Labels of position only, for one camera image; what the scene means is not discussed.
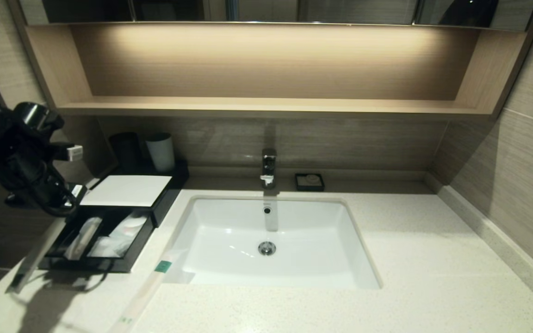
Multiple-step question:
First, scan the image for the short clear toothbrush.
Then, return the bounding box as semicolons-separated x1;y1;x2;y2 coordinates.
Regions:
64;216;103;261

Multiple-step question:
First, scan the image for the long clear toothbrush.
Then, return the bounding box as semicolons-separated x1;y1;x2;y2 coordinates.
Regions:
7;216;72;295

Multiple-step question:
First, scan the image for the black drawer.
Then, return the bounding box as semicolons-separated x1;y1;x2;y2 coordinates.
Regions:
39;206;156;273

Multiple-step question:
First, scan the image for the white card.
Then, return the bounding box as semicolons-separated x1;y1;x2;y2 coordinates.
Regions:
80;175;173;207

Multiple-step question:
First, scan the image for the white flat sachet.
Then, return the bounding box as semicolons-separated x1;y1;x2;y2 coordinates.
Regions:
87;235;130;259

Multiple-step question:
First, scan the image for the black cup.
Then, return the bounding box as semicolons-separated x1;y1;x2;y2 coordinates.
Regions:
110;133;142;170

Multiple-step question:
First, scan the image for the white sachet with round pad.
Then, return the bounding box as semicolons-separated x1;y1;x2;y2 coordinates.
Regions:
109;213;149;239

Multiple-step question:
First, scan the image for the white cup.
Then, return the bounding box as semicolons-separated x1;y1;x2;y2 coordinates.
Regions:
145;134;175;173

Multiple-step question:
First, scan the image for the green-label toothbrush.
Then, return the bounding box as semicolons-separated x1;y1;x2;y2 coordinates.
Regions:
109;250;186;333

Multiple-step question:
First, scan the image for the chrome faucet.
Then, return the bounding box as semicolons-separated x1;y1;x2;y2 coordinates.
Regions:
260;149;278;190

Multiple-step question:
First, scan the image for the black soap dish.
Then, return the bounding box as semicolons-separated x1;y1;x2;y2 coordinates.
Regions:
294;173;325;192

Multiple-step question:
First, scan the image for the white sink basin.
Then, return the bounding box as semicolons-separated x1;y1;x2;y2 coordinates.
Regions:
164;197;382;290

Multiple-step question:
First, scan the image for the mirror cabinet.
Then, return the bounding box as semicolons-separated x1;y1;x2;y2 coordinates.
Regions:
19;0;533;32

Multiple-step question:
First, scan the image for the light wooden wall shelf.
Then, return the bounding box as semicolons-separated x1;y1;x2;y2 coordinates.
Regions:
10;22;533;122

